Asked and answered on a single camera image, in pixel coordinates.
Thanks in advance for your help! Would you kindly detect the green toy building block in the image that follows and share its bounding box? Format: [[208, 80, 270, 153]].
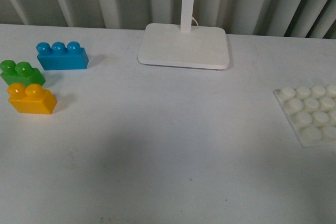
[[1, 60, 45, 87]]

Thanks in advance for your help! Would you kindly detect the yellow toy building block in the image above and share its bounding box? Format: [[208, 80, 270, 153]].
[[7, 83, 57, 114]]

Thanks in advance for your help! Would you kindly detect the blue toy building block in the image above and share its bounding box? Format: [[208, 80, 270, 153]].
[[36, 41, 89, 70]]

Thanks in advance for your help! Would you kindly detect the white desk lamp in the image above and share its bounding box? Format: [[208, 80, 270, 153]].
[[138, 0, 229, 70]]

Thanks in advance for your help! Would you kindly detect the white pleated curtain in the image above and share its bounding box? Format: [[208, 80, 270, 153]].
[[1, 0, 335, 39]]

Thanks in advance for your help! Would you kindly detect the white studded base plate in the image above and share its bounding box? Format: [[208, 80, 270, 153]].
[[274, 84, 335, 147]]

